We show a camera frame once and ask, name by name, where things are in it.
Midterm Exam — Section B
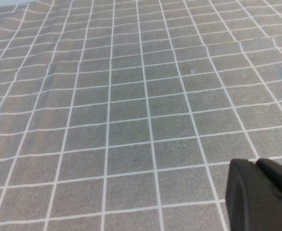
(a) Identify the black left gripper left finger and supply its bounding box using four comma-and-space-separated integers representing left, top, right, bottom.
225, 158, 282, 231

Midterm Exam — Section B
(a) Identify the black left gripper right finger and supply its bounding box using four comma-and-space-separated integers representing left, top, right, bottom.
256, 157, 282, 205

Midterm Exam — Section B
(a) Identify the grey white-grid tablecloth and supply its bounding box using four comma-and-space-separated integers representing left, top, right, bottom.
0, 0, 282, 231

